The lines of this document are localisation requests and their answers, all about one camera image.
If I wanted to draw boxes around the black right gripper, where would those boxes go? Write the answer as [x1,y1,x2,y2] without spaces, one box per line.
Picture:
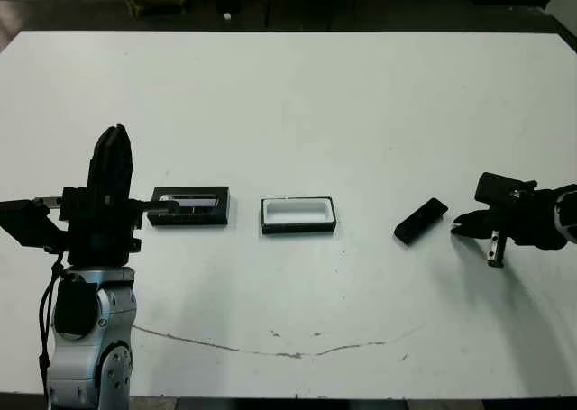
[450,187,570,269]

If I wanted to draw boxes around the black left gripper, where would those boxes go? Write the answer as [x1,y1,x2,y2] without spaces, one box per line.
[33,124,179,267]

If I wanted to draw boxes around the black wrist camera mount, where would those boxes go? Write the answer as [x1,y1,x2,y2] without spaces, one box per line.
[0,199,69,249]
[474,171,538,206]

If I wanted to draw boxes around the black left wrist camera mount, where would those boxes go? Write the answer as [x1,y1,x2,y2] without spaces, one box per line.
[0,199,69,249]

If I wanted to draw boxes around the black slim camera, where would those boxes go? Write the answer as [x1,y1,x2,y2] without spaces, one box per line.
[393,196,450,248]

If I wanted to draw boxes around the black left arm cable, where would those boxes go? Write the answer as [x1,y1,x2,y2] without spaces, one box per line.
[38,247,65,410]

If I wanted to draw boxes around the black box with white insert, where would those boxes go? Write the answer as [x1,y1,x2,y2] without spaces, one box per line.
[260,196,338,236]

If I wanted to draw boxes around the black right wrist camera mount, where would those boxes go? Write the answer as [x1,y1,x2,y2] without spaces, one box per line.
[474,171,538,206]

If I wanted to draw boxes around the black printed box lid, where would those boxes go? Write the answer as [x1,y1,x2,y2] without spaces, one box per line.
[147,185,232,227]

